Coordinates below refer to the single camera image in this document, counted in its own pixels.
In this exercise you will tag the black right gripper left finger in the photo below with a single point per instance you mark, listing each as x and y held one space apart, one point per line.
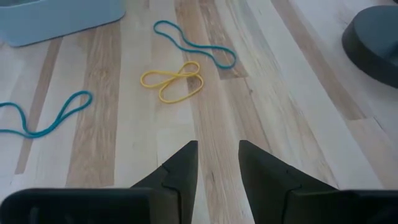
93 205

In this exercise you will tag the long teal rubber band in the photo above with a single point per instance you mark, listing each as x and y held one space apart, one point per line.
57 121

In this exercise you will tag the light blue plastic bin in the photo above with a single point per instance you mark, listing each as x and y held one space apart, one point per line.
62 18

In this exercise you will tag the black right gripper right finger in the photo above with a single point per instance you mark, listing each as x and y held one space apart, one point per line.
311 205

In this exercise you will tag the white and black globe lamp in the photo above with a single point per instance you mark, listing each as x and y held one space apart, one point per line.
373 46

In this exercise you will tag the yellow rubber band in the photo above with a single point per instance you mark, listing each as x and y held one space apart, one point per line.
179 75

